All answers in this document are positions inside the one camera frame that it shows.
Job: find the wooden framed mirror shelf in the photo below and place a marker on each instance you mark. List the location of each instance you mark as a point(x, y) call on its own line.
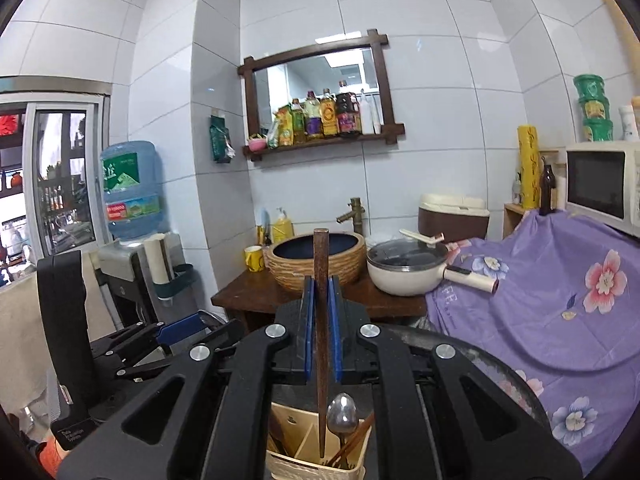
point(320, 147)

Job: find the white paper cup tube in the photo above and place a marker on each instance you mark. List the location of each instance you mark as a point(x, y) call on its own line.
point(159, 260)

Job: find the grey water dispenser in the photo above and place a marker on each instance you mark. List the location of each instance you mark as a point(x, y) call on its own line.
point(125, 280)

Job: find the blue water bottle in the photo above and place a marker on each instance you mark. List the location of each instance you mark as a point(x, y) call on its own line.
point(132, 190)

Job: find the white rice paddle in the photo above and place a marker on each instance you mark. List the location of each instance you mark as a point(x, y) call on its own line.
point(417, 236)

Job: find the metal spoon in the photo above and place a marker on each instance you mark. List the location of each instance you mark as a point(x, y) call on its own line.
point(342, 412)

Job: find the bronze bamboo faucet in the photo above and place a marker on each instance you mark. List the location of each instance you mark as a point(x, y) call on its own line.
point(356, 215)

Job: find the purple label bottle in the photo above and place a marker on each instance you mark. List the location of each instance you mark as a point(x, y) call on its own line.
point(313, 117)

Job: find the blue toothbrush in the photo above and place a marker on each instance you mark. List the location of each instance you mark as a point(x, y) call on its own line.
point(264, 225)

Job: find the white pot with glass lid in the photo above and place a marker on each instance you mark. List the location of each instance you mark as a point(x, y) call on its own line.
point(405, 275)

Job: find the yellow roll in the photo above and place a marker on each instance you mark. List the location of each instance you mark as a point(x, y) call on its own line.
point(529, 165)

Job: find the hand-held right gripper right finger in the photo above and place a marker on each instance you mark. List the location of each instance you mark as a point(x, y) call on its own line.
point(334, 332)

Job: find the grey-blue cup holder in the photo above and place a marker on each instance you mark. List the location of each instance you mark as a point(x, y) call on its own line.
point(177, 282)

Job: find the purple floral cloth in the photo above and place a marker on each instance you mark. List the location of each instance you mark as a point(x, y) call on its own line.
point(550, 310)

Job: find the woven brown sink basin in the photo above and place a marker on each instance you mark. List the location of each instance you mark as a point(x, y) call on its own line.
point(290, 272)

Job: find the white bottles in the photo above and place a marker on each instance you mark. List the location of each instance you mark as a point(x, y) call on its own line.
point(371, 115)

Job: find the yellow snack packet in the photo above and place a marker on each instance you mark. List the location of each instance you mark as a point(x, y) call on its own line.
point(284, 127)

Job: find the cream plastic utensil holder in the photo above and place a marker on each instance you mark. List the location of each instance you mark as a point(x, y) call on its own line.
point(300, 460)

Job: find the yellow soap bottle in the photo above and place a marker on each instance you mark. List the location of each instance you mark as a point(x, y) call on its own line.
point(282, 227)

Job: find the dark wooden counter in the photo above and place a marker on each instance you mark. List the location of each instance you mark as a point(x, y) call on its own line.
point(245, 295)

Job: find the brown and cream rice cooker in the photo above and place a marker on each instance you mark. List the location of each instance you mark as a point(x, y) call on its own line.
point(452, 217)

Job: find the white plastic bottle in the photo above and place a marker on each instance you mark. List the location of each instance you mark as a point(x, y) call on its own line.
point(630, 125)

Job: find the yellow mug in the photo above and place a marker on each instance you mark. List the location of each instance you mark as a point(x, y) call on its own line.
point(254, 259)

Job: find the green packet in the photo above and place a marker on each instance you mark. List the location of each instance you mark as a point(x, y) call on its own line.
point(221, 140)

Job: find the stack of green cups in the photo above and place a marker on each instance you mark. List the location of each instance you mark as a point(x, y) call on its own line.
point(595, 110)

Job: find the pink bowl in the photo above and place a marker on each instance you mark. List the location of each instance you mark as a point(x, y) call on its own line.
point(257, 145)

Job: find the dark sauce bottle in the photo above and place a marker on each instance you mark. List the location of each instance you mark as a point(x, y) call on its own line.
point(348, 112)

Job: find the white microwave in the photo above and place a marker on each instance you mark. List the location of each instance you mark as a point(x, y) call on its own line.
point(597, 185)

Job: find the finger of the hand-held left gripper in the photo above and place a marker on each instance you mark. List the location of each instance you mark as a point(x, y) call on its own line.
point(180, 329)
point(200, 347)

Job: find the brown glass bottle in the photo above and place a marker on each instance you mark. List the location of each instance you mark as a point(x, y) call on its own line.
point(547, 192)

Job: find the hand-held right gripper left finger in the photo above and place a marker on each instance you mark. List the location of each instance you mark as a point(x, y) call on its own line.
point(310, 332)

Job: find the window with white frame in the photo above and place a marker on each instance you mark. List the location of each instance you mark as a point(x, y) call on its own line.
point(65, 180)

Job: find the yellow oil bottle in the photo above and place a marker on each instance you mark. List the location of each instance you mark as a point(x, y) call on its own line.
point(328, 115)

